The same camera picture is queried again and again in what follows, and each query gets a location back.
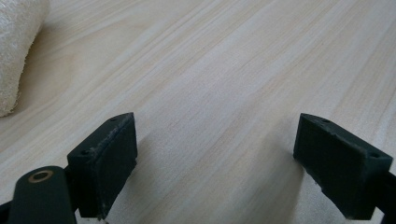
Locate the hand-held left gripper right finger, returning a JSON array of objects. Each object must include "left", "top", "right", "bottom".
[{"left": 292, "top": 112, "right": 394, "bottom": 221}]

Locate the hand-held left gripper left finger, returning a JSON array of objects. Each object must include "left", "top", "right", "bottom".
[{"left": 66, "top": 112, "right": 138, "bottom": 220}]

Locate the white towel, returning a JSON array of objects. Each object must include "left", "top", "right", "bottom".
[{"left": 0, "top": 0, "right": 51, "bottom": 119}]

